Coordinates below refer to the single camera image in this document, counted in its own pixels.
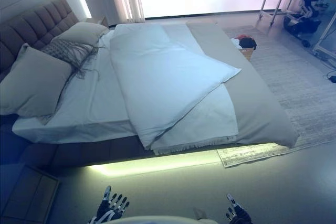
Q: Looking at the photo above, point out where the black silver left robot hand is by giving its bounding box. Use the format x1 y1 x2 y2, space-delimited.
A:
89 186 131 224

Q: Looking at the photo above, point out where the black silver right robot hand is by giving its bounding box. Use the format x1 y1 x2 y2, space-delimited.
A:
225 194 253 224

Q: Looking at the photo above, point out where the white duvet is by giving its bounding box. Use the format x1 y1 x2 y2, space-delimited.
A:
109 23 242 150

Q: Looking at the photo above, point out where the white bed sheet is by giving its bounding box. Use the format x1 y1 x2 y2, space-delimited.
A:
12 31 137 145

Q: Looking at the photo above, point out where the beige bed runner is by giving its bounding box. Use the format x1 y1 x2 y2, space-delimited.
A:
186 20 300 148

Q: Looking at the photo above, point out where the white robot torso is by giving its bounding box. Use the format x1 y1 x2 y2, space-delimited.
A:
115 208 218 224

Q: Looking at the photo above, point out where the light wooden cabinet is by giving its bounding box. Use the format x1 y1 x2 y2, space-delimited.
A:
0 165 60 224

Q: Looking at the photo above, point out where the white fringed blanket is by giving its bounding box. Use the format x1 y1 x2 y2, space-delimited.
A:
152 23 238 155

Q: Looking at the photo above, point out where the grey area rug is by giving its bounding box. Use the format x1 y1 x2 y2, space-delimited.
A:
217 24 336 168

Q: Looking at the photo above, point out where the large beige pillow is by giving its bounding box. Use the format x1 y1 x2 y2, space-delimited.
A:
0 42 73 119
54 22 110 46

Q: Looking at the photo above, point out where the woven fringed cushion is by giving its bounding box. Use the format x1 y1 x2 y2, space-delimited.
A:
40 37 108 82

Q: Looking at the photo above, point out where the small wooden nightstand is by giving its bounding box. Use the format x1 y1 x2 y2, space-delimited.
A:
85 15 110 29

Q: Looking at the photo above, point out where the brown tufted headboard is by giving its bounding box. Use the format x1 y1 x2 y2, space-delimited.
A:
0 0 79 83

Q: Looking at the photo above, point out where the dark bed frame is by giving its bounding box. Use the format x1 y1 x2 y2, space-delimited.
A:
0 113 221 168

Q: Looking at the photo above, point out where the white metal frame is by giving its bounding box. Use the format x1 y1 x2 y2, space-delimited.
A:
312 0 336 57

